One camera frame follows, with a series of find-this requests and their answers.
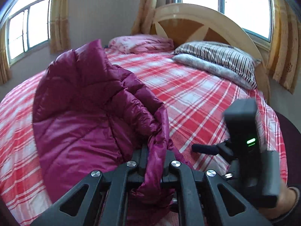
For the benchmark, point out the striped pillow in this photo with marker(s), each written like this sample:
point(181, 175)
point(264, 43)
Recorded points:
point(218, 54)

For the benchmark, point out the pink floral quilt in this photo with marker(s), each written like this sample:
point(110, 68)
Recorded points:
point(141, 42)

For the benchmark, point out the yellow curtain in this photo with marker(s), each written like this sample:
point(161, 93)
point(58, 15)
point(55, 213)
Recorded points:
point(60, 16)
point(147, 4)
point(4, 61)
point(284, 42)

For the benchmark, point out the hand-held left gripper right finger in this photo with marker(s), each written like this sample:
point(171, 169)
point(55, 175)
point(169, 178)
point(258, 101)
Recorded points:
point(169, 163)

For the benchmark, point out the red plaid bed sheet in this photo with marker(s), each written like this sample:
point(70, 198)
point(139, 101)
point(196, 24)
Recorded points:
point(199, 94)

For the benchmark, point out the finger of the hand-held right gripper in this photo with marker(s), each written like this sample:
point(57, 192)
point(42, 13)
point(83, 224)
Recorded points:
point(207, 148)

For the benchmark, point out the wooden bed headboard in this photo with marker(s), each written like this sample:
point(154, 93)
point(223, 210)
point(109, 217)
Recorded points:
point(185, 24)

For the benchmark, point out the grey patterned pillow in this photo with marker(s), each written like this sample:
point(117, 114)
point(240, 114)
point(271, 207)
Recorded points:
point(211, 68)

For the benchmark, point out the person's right hand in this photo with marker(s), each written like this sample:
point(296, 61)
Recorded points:
point(279, 204)

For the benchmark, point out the large window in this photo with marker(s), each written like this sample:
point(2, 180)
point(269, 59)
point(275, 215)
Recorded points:
point(244, 2)

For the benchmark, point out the small barred window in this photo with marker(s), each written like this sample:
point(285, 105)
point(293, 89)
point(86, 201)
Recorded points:
point(30, 26)

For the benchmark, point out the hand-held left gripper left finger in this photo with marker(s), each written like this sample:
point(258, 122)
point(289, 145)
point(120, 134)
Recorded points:
point(141, 161)

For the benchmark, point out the magenta down jacket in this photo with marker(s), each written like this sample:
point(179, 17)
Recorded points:
point(82, 122)

